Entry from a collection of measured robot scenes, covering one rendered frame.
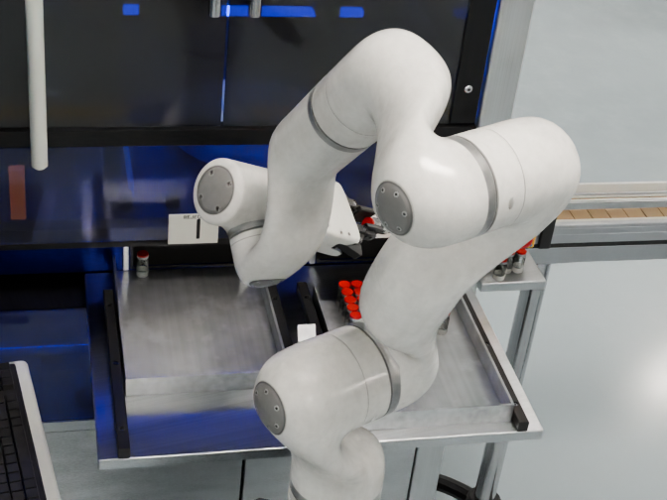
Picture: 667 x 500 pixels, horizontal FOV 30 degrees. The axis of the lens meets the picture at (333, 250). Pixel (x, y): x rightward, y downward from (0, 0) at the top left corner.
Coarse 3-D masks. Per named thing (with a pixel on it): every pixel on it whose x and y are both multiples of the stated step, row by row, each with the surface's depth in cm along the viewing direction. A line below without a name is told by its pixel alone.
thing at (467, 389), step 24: (336, 312) 218; (456, 312) 222; (456, 336) 216; (480, 336) 211; (456, 360) 211; (480, 360) 211; (432, 384) 205; (456, 384) 205; (480, 384) 206; (504, 384) 201; (408, 408) 199; (432, 408) 195; (456, 408) 195; (480, 408) 196; (504, 408) 197
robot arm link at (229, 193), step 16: (224, 160) 153; (208, 176) 154; (224, 176) 152; (240, 176) 151; (256, 176) 154; (208, 192) 153; (224, 192) 152; (240, 192) 151; (256, 192) 153; (208, 208) 153; (224, 208) 151; (240, 208) 151; (256, 208) 153; (224, 224) 153; (240, 224) 154; (256, 224) 153
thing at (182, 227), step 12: (180, 216) 209; (192, 216) 209; (180, 228) 210; (192, 228) 211; (204, 228) 211; (216, 228) 212; (168, 240) 211; (180, 240) 212; (192, 240) 212; (204, 240) 213; (216, 240) 213
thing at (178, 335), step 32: (128, 288) 218; (160, 288) 219; (192, 288) 220; (224, 288) 221; (256, 288) 222; (128, 320) 211; (160, 320) 211; (192, 320) 212; (224, 320) 213; (256, 320) 214; (128, 352) 204; (160, 352) 204; (192, 352) 205; (224, 352) 206; (256, 352) 207; (128, 384) 194; (160, 384) 195; (192, 384) 196; (224, 384) 198
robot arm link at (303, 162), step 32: (288, 128) 139; (320, 128) 134; (288, 160) 141; (320, 160) 138; (352, 160) 140; (288, 192) 144; (320, 192) 145; (288, 224) 145; (320, 224) 147; (256, 256) 149; (288, 256) 148
